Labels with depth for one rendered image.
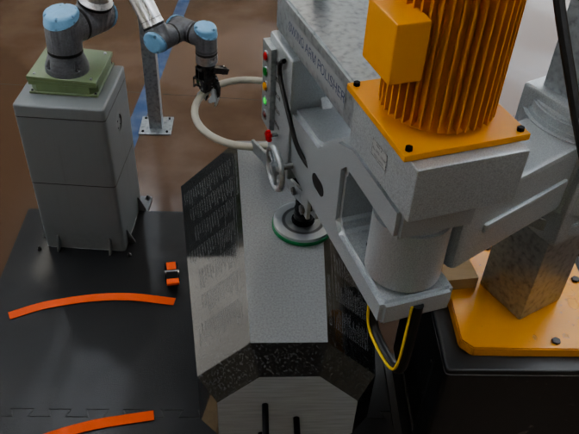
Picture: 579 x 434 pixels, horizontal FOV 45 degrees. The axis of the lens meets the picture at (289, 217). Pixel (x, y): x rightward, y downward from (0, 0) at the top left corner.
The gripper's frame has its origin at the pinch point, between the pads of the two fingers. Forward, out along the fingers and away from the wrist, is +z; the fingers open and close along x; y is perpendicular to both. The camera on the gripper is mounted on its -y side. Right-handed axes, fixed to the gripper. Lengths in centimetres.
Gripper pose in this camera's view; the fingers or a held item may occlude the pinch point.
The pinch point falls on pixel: (211, 100)
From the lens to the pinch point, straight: 309.4
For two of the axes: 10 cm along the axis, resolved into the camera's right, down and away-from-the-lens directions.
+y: -6.5, 5.1, -5.7
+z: -0.5, 7.1, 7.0
